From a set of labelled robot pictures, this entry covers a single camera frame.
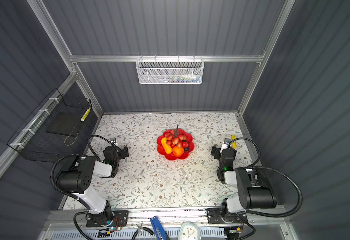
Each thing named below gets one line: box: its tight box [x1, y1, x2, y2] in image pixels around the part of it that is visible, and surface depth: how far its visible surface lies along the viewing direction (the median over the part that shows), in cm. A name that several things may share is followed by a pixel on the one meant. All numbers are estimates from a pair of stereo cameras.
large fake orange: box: [172, 146, 185, 157], surface depth 94 cm
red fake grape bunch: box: [164, 124, 189, 148], surface depth 96 cm
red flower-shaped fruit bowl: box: [156, 128, 195, 161], surface depth 97 cm
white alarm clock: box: [178, 221, 202, 240], surface depth 69 cm
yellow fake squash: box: [161, 137, 172, 154], surface depth 98 cm
